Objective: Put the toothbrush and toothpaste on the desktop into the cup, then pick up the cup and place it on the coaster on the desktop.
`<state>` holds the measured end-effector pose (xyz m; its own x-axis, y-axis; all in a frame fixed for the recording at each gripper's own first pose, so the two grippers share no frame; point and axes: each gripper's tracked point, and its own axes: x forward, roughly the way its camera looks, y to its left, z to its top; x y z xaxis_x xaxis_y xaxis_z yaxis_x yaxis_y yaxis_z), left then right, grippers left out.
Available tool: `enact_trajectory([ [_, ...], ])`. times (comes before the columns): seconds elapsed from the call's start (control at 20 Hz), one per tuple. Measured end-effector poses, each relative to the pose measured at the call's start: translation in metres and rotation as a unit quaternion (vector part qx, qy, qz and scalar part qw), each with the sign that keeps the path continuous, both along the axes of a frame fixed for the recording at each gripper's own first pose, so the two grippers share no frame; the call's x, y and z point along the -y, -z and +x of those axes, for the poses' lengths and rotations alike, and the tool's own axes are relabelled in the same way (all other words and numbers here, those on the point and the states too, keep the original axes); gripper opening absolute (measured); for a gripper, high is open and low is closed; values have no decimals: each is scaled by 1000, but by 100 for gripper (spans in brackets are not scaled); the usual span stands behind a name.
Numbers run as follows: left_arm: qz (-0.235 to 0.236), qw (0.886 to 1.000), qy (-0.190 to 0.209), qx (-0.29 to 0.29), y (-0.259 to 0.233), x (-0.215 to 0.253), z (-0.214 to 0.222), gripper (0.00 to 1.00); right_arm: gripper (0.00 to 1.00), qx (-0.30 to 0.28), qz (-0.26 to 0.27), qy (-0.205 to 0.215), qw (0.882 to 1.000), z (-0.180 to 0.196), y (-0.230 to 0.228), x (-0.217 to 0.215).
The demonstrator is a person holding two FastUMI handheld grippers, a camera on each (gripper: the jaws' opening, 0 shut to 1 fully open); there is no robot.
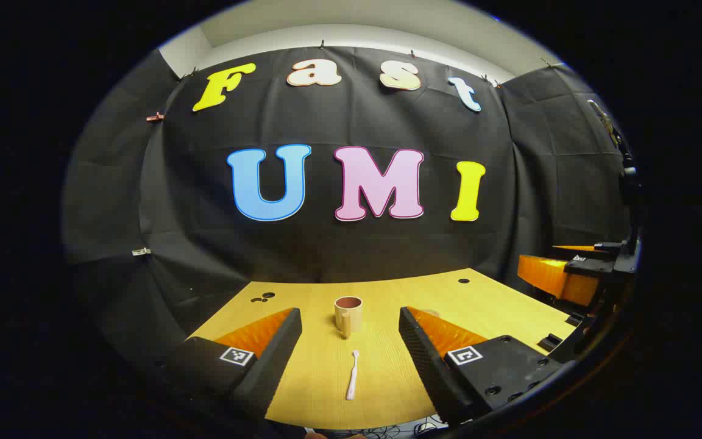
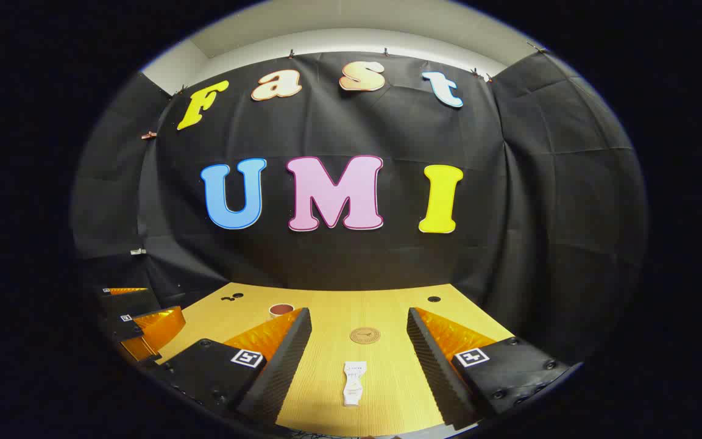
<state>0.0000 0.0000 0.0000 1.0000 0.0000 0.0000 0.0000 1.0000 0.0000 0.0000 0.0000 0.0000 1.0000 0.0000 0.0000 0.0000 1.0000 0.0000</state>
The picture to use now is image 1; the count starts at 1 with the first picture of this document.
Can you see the silver cloth clip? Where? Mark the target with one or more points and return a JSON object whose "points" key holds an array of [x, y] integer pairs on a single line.
{"points": [[141, 251]]}

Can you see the beige cup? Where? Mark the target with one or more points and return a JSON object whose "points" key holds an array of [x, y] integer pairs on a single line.
{"points": [[348, 317]]}

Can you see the black backdrop cloth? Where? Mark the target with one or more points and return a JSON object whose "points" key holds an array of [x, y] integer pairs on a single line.
{"points": [[326, 244]]}

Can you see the yellow wooden desktop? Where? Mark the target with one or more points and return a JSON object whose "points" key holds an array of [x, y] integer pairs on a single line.
{"points": [[314, 378]]}

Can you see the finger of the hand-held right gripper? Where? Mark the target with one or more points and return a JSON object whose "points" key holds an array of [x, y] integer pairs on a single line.
{"points": [[546, 274], [601, 247]]}

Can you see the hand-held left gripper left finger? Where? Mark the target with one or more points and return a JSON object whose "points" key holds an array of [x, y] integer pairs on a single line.
{"points": [[278, 360]]}

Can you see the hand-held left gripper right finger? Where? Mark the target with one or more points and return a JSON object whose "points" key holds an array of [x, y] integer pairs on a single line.
{"points": [[427, 366]]}

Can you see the black desk edge bracket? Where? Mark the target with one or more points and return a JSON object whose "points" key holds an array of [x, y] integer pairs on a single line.
{"points": [[574, 320], [549, 342]]}

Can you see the white toothbrush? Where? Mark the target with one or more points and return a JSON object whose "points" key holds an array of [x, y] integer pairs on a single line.
{"points": [[352, 381]]}

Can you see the red cloth clip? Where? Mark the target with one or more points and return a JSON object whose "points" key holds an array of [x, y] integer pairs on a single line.
{"points": [[155, 116]]}

